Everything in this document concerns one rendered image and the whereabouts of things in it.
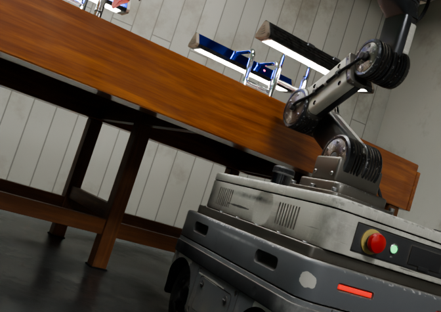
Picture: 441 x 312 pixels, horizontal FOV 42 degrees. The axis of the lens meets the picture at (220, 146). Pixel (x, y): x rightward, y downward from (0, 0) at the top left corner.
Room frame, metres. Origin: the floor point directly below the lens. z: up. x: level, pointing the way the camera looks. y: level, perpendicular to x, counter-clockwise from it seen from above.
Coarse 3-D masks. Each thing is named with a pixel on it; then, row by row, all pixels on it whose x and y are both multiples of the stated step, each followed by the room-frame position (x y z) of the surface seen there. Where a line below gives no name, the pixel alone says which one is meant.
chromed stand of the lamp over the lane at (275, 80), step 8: (280, 56) 2.43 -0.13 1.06; (336, 56) 2.37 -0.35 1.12; (280, 64) 2.42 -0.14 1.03; (280, 72) 2.43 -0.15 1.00; (304, 72) 2.51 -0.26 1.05; (272, 80) 2.43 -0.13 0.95; (280, 80) 2.43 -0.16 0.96; (304, 80) 2.50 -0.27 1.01; (272, 88) 2.42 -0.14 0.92; (288, 88) 2.47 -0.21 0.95; (296, 88) 2.48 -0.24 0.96; (304, 88) 2.50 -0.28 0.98; (272, 96) 2.42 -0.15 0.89
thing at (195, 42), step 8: (192, 40) 2.66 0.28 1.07; (200, 40) 2.64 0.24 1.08; (208, 40) 2.67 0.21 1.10; (192, 48) 2.68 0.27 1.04; (200, 48) 2.63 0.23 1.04; (208, 48) 2.65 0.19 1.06; (216, 48) 2.69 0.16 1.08; (224, 48) 2.72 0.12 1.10; (224, 56) 2.70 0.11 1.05; (232, 56) 2.74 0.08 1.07; (240, 56) 2.77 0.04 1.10; (240, 64) 2.75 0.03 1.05; (256, 64) 2.82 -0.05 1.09; (256, 72) 2.80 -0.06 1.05; (264, 72) 2.84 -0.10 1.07; (288, 80) 2.94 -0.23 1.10
